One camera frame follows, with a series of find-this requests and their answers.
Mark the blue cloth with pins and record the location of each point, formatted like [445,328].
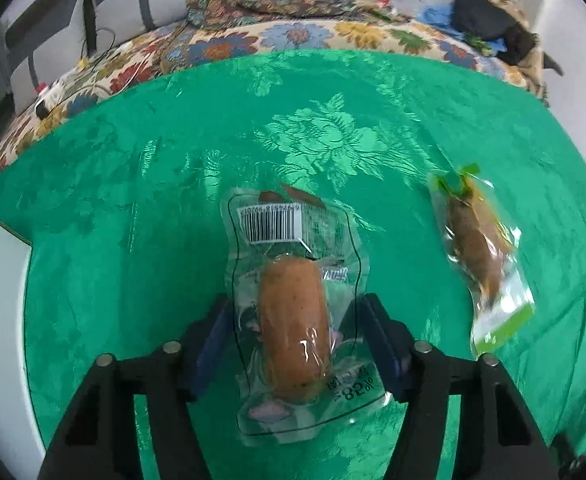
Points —
[438,15]

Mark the black bag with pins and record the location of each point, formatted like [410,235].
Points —
[488,22]

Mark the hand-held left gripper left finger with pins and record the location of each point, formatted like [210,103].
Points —
[210,345]

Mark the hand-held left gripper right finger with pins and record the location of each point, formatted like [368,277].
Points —
[383,345]

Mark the white power strip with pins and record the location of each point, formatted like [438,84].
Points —
[50,100]

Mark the green label sausage packet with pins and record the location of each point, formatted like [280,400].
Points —
[473,240]

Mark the floral bed sheet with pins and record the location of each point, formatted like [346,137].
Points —
[298,35]

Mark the clear sausage packet with barcode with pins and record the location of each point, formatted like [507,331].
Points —
[293,320]

